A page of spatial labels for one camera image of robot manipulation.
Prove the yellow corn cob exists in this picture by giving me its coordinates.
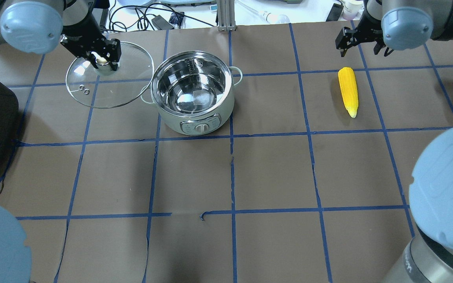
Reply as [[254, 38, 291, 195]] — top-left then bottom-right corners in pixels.
[[338, 67, 359, 118]]

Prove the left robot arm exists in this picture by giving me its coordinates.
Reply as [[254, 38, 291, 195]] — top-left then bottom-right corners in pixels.
[[0, 0, 122, 72]]

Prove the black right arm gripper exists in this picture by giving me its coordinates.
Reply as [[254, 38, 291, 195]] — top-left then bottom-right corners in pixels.
[[336, 14, 394, 57]]

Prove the pale green electric pot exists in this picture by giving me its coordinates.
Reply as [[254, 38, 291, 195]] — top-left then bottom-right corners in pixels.
[[140, 51, 244, 136]]

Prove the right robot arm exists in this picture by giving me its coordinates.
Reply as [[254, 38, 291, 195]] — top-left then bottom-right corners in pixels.
[[335, 0, 453, 56]]

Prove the aluminium frame post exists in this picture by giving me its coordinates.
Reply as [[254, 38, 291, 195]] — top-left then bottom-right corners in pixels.
[[216, 0, 237, 32]]

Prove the glass pot lid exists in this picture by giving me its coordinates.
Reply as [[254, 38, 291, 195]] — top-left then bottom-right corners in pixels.
[[65, 41, 155, 109]]

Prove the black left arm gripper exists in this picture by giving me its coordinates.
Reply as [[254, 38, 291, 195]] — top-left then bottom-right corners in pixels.
[[61, 16, 121, 72]]

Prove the black power adapter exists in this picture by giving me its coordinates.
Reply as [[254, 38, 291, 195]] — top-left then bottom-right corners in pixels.
[[151, 15, 174, 30]]

